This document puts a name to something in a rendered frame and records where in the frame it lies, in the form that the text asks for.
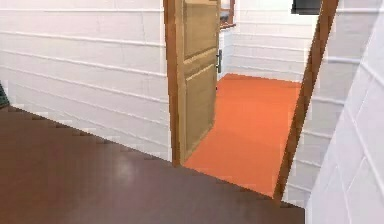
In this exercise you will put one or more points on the brown wooden room door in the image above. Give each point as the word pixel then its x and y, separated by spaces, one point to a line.
pixel 199 83

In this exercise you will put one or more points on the dark green object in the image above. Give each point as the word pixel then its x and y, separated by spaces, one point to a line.
pixel 2 97

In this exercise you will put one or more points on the brown framed window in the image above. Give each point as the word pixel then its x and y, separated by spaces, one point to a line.
pixel 228 13

